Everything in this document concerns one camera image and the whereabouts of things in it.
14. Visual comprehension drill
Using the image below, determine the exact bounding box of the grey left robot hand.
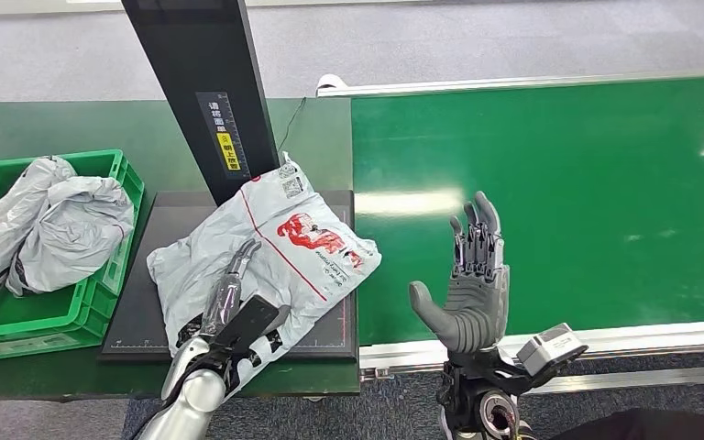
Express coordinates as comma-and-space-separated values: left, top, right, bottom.
200, 238, 263, 339

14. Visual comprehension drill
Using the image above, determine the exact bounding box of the aluminium conveyor support beam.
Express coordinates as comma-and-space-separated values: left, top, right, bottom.
528, 363, 704, 397

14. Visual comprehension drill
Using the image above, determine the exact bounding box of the black scanner column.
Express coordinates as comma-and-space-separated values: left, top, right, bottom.
121, 0, 282, 208

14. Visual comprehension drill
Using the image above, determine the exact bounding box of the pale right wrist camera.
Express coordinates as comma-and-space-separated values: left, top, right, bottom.
514, 323, 590, 379

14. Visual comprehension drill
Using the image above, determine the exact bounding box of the white conveyor end cap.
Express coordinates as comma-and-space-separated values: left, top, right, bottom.
315, 73, 349, 98

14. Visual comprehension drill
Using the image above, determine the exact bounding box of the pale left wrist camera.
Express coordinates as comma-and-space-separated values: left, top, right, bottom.
211, 294, 291, 360

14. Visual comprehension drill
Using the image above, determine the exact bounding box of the green plastic crate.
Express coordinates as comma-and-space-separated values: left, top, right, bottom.
0, 148, 146, 366

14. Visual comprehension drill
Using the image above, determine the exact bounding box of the long grey courier bag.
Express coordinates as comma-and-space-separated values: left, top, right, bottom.
0, 155, 79, 321

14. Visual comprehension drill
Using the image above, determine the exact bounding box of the green conveyor belt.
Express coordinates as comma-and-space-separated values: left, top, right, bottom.
350, 73, 704, 347

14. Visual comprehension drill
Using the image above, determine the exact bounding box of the crumpled grey courier bag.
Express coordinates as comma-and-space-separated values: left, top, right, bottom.
5, 176, 137, 298

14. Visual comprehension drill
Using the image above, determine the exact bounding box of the thin black cable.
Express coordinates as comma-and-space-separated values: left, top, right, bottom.
276, 97, 309, 154

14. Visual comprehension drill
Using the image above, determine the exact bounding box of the black yellow column label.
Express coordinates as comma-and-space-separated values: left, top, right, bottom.
194, 91, 253, 182

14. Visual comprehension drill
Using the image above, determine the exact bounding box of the thin aluminium conveyor rail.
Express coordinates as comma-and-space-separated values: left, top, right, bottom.
316, 68, 704, 99

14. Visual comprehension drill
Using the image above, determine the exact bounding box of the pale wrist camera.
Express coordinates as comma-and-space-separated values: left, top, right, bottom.
514, 323, 590, 379
211, 294, 291, 360

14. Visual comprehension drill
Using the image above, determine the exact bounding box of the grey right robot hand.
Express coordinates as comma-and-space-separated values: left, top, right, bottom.
408, 191, 512, 356

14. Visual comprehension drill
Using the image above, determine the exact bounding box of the black robot body cover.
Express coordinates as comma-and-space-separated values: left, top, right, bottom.
549, 408, 704, 440

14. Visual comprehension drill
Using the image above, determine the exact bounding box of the white red-print courier package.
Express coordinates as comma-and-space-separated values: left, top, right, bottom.
146, 151, 383, 403

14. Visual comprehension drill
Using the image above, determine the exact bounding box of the black scanner base plate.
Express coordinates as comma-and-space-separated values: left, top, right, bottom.
97, 190, 359, 364

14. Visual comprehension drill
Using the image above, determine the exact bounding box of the wide aluminium conveyor rail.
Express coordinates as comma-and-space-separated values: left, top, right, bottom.
358, 318, 704, 381

